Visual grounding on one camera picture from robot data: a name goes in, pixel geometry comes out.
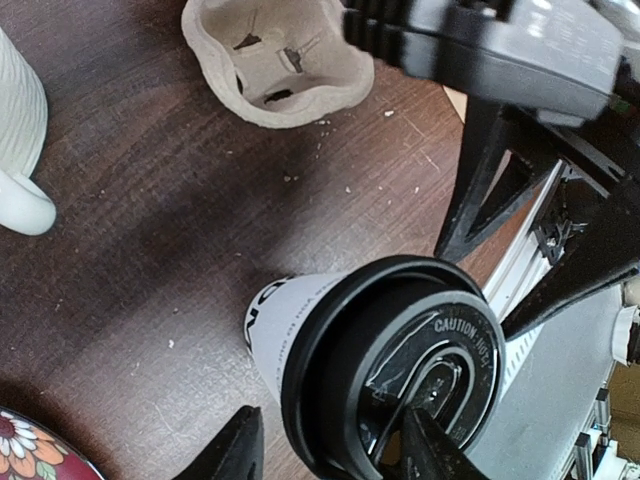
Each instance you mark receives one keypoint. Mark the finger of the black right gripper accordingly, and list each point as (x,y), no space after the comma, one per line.
(606,254)
(504,156)

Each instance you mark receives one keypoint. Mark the white ceramic mug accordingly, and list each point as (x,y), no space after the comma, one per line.
(25,208)

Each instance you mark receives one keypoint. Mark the aluminium front rail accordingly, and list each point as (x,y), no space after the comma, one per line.
(553,413)

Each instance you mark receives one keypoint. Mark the brown paper bag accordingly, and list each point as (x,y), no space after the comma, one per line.
(458,100)

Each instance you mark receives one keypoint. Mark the cardboard cup carrier tray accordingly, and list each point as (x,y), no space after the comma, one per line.
(277,64)

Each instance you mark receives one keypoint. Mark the white paper coffee cup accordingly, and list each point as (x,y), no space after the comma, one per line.
(274,318)

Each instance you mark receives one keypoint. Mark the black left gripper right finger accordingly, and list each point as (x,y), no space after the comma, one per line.
(427,452)

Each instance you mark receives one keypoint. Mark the black plastic cup lid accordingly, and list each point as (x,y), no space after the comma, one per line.
(401,331)

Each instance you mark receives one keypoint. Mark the red floral plate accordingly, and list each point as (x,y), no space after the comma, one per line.
(32,452)

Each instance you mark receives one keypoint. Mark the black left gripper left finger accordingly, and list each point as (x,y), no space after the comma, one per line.
(235,453)

